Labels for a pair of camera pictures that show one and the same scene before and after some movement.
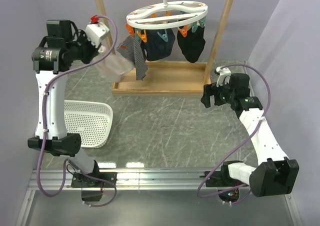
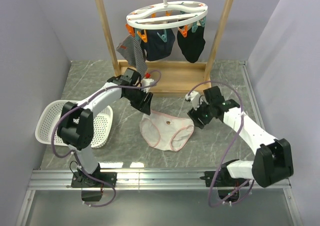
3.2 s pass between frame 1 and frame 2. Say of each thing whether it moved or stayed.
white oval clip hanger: stayed
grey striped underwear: stayed
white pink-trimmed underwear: moved
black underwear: stayed
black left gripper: moved
